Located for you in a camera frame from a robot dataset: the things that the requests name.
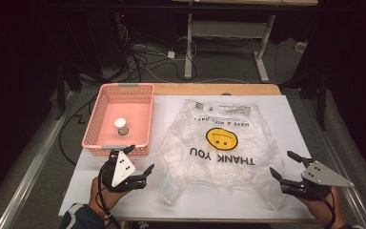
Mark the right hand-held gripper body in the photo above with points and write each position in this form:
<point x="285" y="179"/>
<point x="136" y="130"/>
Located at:
<point x="321" y="176"/>

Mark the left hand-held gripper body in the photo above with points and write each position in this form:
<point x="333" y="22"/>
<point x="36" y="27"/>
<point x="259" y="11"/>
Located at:
<point x="120" y="168"/>

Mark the small jar with white lid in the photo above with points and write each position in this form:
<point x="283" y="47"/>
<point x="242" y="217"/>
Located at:
<point x="121" y="126"/>

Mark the pink plastic basket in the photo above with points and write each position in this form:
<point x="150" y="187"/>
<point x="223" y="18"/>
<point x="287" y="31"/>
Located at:
<point x="120" y="108"/>

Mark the clear plastic bag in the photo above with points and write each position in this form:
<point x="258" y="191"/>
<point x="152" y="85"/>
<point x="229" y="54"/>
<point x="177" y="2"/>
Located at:
<point x="222" y="165"/>

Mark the person's right hand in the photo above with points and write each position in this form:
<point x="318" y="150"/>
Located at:
<point x="330" y="208"/>

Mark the person's left hand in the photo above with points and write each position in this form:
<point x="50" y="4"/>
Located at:
<point x="106" y="198"/>

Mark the black stand leg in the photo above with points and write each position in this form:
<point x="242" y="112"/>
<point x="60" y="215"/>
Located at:
<point x="60" y="95"/>

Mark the white power adapter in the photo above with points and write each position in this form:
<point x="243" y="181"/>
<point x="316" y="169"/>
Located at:
<point x="171" y="54"/>

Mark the metal floor rail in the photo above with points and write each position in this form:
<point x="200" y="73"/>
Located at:
<point x="340" y="159"/>
<point x="35" y="165"/>

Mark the white metal desk frame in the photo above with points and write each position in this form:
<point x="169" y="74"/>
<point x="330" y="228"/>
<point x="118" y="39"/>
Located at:
<point x="189" y="47"/>

